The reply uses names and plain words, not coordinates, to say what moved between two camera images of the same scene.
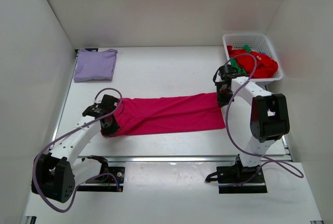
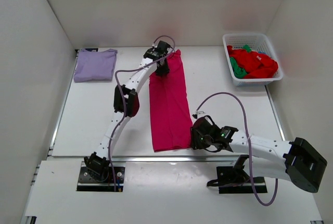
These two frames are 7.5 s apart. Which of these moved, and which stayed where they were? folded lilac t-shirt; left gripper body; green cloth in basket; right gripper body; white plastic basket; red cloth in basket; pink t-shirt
Moved: left gripper body; pink t-shirt; right gripper body
Stayed: red cloth in basket; green cloth in basket; folded lilac t-shirt; white plastic basket
